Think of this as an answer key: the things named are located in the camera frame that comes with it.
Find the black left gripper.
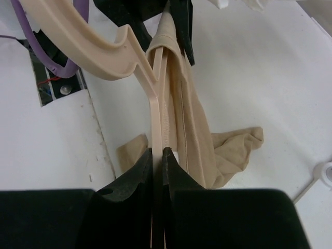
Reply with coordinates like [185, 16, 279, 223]
[93, 0, 195, 65]

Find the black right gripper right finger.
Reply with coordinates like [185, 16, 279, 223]
[162, 148, 310, 248]

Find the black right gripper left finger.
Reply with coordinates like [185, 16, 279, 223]
[1, 149, 153, 248]

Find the beige t shirt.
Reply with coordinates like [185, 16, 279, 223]
[117, 5, 265, 190]

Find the beige wooden hanger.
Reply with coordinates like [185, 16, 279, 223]
[20, 1, 164, 248]

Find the silver white clothes rack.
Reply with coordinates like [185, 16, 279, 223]
[293, 162, 331, 204]

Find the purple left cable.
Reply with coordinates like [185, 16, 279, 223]
[0, 0, 91, 78]

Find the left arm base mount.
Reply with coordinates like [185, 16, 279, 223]
[28, 31, 86, 106]

